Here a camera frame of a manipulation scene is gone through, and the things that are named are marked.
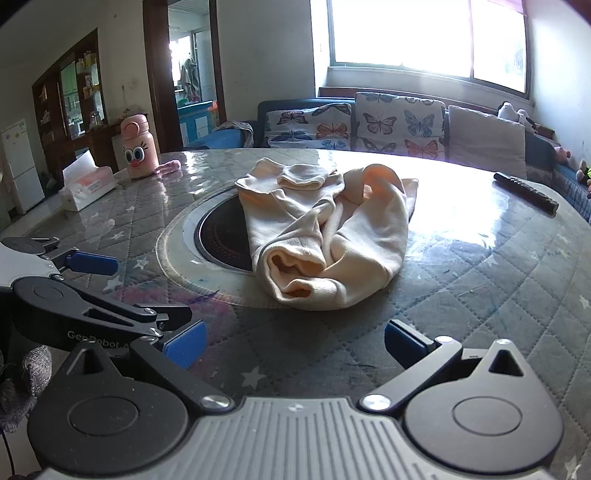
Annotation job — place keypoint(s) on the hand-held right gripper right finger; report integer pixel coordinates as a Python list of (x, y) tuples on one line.
[(406, 344)]

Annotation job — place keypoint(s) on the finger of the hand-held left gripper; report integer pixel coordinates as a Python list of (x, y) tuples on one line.
[(138, 314), (90, 263)]

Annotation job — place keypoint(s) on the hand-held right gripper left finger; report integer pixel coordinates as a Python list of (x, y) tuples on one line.
[(184, 345)]

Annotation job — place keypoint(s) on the cream sweatshirt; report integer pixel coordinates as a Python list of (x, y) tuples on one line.
[(360, 240)]

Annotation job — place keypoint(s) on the person's left hand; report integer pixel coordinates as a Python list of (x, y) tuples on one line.
[(27, 374)]

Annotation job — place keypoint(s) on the white tissue pack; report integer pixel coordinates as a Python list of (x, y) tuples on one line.
[(87, 187)]

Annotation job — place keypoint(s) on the round black cooktop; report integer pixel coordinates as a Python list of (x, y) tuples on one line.
[(221, 240)]

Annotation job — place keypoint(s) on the white refrigerator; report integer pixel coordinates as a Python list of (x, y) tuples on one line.
[(18, 166)]

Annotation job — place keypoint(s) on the pink cartoon face bottle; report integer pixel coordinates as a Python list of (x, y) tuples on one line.
[(138, 147)]

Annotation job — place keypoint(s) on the dark wooden display cabinet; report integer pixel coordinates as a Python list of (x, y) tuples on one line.
[(78, 92)]

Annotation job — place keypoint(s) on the light blue cabinet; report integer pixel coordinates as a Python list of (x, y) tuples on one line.
[(196, 120)]

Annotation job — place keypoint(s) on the black remote control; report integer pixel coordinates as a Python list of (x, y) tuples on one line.
[(526, 191)]

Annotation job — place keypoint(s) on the grey cloth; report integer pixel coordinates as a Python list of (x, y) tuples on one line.
[(238, 131)]

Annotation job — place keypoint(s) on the butterfly print cushion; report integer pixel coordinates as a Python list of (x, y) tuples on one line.
[(399, 127), (304, 127)]

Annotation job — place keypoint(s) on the plain beige cushion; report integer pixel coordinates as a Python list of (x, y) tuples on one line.
[(485, 141)]

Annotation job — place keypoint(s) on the dark blue sofa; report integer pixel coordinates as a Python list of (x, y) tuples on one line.
[(538, 150)]

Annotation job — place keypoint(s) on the pink stuffed toy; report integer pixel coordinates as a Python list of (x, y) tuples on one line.
[(561, 154)]

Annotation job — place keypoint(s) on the white stuffed toy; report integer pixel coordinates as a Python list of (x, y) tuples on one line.
[(512, 113)]

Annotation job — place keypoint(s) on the window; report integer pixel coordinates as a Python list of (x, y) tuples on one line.
[(415, 37)]

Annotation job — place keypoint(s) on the dark wooden door frame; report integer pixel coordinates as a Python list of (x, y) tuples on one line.
[(154, 69)]

